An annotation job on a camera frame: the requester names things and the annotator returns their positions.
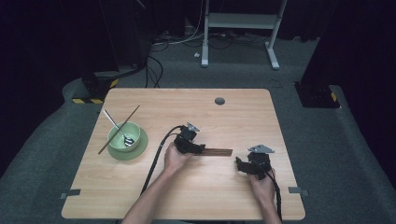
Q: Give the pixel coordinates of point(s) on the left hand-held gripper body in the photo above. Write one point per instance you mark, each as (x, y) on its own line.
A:
(185, 140)

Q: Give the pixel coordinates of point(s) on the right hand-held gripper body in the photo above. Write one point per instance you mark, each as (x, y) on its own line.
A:
(261, 163)

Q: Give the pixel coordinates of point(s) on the row of wooden chopsticks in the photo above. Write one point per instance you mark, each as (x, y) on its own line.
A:
(219, 152)

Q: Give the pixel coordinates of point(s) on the green ceramic bowl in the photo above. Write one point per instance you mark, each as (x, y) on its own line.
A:
(135, 129)

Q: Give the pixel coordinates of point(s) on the brown wooden chopstick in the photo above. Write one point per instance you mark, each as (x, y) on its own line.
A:
(124, 123)

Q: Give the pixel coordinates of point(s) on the person's left hand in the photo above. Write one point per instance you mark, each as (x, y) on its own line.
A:
(174, 160)

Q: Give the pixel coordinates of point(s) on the person's right hand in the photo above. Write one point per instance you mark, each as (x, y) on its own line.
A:
(264, 188)

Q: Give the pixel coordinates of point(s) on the green ceramic plate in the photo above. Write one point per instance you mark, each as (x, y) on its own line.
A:
(144, 143)

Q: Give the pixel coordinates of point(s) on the grey tape strip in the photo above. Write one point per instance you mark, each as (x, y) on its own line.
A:
(298, 190)
(71, 193)

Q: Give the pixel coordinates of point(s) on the grey table grommet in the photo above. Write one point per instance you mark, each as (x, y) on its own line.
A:
(219, 101)

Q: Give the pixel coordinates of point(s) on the metal spoon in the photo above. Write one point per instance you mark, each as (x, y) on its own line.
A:
(110, 118)

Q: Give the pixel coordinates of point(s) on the small white plug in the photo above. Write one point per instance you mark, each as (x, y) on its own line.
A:
(196, 55)

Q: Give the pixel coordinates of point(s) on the black base with striped tape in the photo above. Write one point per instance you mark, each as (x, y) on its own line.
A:
(317, 96)
(98, 87)

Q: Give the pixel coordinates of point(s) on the white metal stand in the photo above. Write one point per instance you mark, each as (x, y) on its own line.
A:
(243, 21)

